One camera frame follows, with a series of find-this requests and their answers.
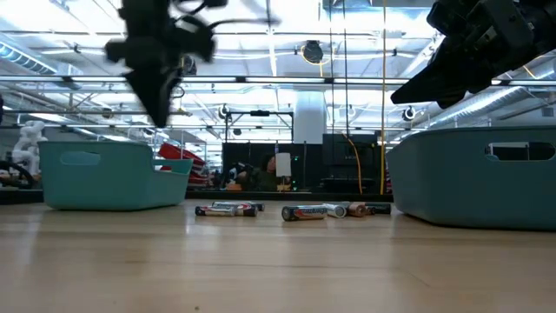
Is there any overhead light bar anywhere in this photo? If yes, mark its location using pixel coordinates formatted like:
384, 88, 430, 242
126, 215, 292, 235
0, 74, 556, 87

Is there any light teal plastic bin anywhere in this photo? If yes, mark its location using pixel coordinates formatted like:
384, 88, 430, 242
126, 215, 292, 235
37, 140, 194, 212

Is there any black monitor box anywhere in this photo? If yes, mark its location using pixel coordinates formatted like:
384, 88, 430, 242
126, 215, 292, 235
321, 133, 379, 166

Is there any white building column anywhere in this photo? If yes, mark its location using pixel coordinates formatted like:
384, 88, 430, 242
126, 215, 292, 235
295, 90, 327, 144

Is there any black gantry frame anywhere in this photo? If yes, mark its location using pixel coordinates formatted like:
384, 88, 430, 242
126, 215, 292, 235
223, 110, 295, 144

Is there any dark teal plastic bin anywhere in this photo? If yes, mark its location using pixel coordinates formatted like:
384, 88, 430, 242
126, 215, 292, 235
385, 125, 556, 231

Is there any black left camera cable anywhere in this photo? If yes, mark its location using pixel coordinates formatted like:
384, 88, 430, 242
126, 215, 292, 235
173, 0, 281, 28

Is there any black curved hoop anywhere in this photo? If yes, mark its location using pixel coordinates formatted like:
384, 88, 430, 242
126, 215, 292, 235
0, 159, 36, 190

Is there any person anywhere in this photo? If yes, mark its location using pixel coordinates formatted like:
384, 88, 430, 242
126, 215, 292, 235
236, 154, 281, 192

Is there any white rectangular sign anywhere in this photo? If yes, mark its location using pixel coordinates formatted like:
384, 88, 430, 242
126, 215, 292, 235
275, 151, 292, 178

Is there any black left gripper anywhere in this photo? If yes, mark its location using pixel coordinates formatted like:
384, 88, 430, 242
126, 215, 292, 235
103, 0, 184, 129

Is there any silver spiral air duct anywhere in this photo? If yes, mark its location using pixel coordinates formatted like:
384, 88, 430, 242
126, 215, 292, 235
427, 60, 556, 127

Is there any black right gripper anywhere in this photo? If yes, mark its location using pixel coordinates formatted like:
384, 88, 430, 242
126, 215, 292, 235
389, 0, 556, 110

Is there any black partition wall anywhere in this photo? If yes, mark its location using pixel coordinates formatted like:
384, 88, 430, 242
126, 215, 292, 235
221, 141, 387, 195

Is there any red metal rack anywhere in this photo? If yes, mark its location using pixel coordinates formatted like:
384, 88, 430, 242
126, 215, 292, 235
156, 142, 209, 188

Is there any white humanoid figure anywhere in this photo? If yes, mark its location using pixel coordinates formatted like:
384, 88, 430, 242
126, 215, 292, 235
11, 120, 48, 177

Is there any black aluminium table frame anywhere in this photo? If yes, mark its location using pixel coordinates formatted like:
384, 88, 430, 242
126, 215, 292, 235
0, 189, 394, 204

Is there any long yellow cable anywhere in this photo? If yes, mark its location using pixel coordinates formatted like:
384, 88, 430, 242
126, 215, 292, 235
380, 0, 387, 196

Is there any orange cable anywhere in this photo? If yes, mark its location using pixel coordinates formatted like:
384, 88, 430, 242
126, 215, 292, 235
341, 132, 364, 195

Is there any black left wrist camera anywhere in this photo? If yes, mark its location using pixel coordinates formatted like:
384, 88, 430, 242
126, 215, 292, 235
173, 15, 217, 64

